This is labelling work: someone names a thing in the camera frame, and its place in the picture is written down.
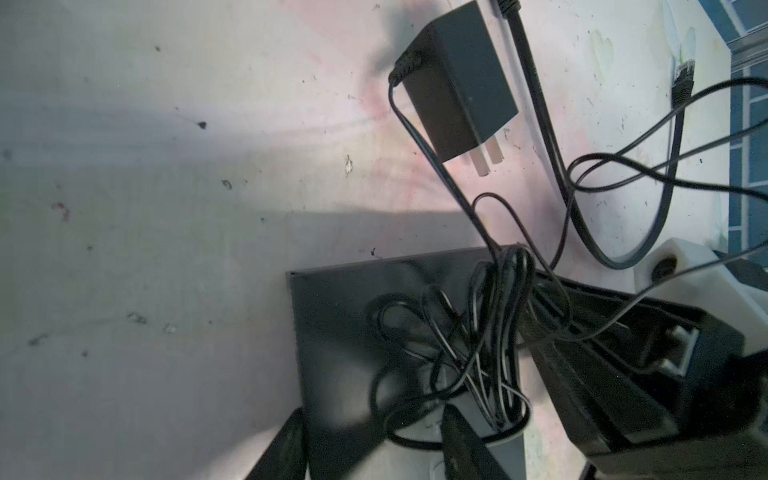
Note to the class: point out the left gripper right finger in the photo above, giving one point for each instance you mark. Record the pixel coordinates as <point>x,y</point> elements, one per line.
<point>465,455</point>

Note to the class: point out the black network switch box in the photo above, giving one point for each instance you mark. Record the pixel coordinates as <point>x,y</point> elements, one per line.
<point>384,346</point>

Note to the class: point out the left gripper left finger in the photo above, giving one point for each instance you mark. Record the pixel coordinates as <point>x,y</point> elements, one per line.
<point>286,456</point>

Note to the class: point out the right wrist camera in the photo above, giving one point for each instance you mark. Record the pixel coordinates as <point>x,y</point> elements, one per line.
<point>735,293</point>

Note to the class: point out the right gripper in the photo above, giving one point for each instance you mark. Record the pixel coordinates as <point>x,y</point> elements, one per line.
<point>667,392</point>

